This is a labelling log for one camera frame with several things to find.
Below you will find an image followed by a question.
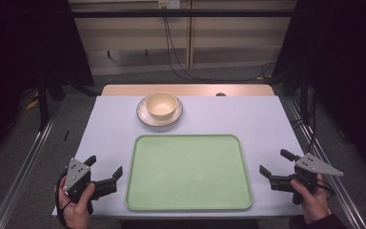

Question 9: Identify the cream bowl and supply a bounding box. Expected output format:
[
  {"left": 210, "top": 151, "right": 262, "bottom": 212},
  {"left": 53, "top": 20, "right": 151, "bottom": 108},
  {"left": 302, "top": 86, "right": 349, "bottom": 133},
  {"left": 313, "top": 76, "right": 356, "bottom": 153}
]
[{"left": 145, "top": 91, "right": 178, "bottom": 122}]

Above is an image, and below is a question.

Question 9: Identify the green tray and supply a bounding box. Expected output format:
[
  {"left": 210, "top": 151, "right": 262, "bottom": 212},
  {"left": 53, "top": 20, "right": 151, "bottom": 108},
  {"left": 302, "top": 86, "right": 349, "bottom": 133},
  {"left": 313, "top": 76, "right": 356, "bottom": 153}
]
[{"left": 125, "top": 134, "right": 254, "bottom": 213}]

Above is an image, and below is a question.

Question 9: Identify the wooden table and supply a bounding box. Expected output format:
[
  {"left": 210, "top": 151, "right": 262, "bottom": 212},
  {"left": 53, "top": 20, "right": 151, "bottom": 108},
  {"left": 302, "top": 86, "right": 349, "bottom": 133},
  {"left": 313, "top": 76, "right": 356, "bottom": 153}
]
[{"left": 101, "top": 83, "right": 276, "bottom": 97}]

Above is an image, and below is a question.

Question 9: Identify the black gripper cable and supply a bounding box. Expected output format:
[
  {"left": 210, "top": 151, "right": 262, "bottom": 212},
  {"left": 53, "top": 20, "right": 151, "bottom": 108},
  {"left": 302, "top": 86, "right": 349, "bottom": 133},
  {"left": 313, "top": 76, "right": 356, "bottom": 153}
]
[
  {"left": 315, "top": 178, "right": 336, "bottom": 196},
  {"left": 54, "top": 167, "right": 69, "bottom": 229}
]

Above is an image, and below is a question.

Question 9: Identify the pale lilac table mat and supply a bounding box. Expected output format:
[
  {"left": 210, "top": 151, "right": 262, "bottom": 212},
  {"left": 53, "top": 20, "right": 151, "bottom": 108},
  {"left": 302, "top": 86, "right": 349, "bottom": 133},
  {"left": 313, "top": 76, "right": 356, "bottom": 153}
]
[{"left": 51, "top": 94, "right": 305, "bottom": 219}]

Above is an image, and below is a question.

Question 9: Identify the wooden wall post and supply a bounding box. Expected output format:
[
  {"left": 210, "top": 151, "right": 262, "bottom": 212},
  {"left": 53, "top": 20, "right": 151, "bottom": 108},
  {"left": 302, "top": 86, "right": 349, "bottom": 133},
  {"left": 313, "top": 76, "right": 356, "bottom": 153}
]
[{"left": 186, "top": 0, "right": 194, "bottom": 70}]

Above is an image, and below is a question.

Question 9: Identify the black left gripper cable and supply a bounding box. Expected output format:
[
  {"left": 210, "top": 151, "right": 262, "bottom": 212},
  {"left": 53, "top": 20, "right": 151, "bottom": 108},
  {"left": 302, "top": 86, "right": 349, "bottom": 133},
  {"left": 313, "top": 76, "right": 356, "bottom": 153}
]
[{"left": 54, "top": 167, "right": 69, "bottom": 229}]

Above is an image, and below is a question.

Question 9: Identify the black horizontal frame bar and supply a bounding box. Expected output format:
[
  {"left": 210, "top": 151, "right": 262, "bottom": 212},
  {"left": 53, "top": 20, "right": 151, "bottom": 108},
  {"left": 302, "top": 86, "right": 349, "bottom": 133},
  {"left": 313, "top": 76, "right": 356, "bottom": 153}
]
[{"left": 71, "top": 9, "right": 297, "bottom": 19}]

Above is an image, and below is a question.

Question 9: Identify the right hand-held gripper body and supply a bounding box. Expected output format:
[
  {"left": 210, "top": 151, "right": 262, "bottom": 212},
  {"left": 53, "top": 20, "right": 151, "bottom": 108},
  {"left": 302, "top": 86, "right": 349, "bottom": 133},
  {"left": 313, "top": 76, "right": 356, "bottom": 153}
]
[{"left": 293, "top": 152, "right": 345, "bottom": 206}]

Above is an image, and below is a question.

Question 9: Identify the person's left hand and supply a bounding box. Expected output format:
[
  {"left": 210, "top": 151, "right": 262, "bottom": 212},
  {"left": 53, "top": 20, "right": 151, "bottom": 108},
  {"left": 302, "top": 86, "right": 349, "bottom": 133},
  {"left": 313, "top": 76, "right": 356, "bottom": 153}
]
[{"left": 54, "top": 176, "right": 96, "bottom": 229}]

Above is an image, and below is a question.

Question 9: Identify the black floor cable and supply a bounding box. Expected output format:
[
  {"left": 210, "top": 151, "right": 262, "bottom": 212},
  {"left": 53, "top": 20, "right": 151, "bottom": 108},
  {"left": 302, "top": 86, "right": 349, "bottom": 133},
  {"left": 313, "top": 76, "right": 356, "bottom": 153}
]
[
  {"left": 162, "top": 7, "right": 278, "bottom": 84},
  {"left": 164, "top": 15, "right": 204, "bottom": 81}
]

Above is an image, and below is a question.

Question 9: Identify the person's right hand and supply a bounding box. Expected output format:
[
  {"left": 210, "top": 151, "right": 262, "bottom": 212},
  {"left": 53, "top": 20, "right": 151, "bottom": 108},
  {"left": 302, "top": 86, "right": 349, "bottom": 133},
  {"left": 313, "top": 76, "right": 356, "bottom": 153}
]
[{"left": 290, "top": 173, "right": 332, "bottom": 225}]

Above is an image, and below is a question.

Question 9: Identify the wall socket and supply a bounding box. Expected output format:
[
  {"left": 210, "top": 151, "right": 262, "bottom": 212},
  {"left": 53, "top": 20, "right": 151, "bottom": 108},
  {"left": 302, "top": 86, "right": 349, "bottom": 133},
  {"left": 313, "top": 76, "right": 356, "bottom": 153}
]
[{"left": 157, "top": 0, "right": 182, "bottom": 10}]

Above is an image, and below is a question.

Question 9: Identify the black curtain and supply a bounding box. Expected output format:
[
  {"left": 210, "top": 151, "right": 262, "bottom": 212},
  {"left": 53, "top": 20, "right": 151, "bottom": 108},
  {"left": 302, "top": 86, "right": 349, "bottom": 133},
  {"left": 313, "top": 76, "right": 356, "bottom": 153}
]
[
  {"left": 0, "top": 0, "right": 95, "bottom": 171},
  {"left": 270, "top": 0, "right": 366, "bottom": 184}
]

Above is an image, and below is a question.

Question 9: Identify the black cable by rail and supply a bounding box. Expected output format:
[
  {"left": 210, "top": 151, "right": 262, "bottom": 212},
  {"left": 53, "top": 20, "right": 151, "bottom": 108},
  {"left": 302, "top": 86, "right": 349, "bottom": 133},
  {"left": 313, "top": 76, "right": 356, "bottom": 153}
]
[{"left": 289, "top": 94, "right": 318, "bottom": 155}]

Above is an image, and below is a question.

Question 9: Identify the white plate with dark rim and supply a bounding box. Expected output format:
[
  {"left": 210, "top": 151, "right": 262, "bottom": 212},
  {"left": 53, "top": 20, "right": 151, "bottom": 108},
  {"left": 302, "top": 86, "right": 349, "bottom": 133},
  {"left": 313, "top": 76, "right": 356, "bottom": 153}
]
[{"left": 135, "top": 94, "right": 184, "bottom": 128}]

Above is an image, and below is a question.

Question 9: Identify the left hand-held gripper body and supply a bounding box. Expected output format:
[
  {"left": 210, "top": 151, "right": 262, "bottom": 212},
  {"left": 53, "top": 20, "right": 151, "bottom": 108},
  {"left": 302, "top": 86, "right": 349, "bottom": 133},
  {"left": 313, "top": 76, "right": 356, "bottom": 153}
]
[{"left": 62, "top": 157, "right": 97, "bottom": 205}]

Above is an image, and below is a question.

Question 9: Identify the black metal stand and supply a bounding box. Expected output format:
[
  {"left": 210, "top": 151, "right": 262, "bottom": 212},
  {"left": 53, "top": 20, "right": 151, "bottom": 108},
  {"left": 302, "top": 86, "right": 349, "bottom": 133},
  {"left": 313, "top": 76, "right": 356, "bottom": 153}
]
[{"left": 36, "top": 73, "right": 51, "bottom": 132}]

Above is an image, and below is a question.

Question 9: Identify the aluminium rail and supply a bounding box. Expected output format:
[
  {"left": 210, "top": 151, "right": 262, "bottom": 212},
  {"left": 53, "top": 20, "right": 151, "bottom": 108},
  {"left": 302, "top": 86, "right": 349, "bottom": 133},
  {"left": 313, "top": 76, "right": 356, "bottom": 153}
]
[
  {"left": 285, "top": 96, "right": 366, "bottom": 229},
  {"left": 0, "top": 100, "right": 65, "bottom": 229}
]

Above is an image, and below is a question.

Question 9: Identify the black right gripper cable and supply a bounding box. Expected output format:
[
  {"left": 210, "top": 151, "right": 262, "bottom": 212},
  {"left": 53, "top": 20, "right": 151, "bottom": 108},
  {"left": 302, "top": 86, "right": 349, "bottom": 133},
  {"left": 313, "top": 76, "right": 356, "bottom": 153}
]
[{"left": 315, "top": 178, "right": 336, "bottom": 196}]

